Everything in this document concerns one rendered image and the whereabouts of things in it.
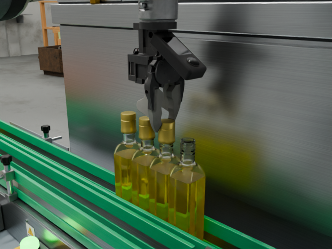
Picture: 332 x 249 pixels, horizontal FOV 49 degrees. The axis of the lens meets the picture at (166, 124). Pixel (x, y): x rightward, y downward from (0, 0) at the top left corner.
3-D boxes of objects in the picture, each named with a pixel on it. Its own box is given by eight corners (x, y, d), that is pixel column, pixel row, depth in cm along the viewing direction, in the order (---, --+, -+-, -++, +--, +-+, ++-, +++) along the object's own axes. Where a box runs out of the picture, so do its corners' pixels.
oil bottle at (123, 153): (147, 222, 90) (146, 141, 83) (131, 232, 86) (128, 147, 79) (132, 214, 94) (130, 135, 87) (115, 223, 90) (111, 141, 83)
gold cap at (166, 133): (178, 141, 75) (179, 120, 73) (166, 145, 72) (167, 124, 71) (166, 137, 77) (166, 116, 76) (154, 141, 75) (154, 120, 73)
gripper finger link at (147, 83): (157, 107, 73) (162, 64, 71) (164, 109, 72) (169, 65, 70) (141, 108, 70) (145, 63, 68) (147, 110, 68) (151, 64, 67)
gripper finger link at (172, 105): (163, 118, 81) (158, 78, 77) (184, 123, 77) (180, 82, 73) (153, 123, 79) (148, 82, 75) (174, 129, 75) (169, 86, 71)
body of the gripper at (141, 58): (154, 78, 79) (153, 20, 75) (184, 84, 73) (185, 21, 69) (127, 83, 73) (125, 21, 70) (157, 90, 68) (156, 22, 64)
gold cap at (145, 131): (158, 137, 79) (158, 117, 78) (146, 141, 76) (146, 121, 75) (146, 133, 81) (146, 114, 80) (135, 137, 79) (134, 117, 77)
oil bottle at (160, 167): (184, 242, 82) (185, 154, 76) (166, 253, 78) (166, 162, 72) (165, 231, 86) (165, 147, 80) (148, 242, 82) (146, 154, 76)
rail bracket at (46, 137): (66, 159, 128) (62, 123, 124) (48, 165, 123) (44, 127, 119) (60, 156, 131) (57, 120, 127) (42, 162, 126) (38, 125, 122)
